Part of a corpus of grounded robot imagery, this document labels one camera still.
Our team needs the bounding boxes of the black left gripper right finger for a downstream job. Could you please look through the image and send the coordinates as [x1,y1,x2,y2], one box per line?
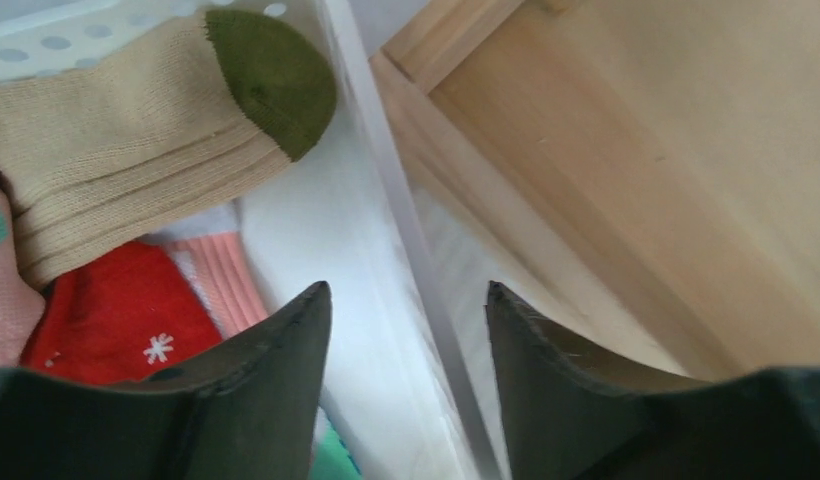
[485,282,820,479]

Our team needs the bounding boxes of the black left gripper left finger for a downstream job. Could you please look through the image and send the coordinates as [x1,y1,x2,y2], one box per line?
[0,281,332,479]

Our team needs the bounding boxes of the white perforated plastic basket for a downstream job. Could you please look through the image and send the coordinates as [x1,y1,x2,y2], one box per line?
[0,1,502,479]

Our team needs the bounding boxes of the wooden hanger rack stand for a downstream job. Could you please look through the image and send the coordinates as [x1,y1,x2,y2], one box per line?
[371,1,820,379]

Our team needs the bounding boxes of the pink ribbed sock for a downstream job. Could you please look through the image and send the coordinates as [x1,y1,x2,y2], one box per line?
[139,202,269,339]

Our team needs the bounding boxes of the red snowflake sock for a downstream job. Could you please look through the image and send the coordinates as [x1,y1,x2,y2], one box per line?
[20,241,222,385]

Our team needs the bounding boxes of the beige sock with green toe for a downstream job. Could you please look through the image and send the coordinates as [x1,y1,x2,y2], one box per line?
[0,8,338,289]

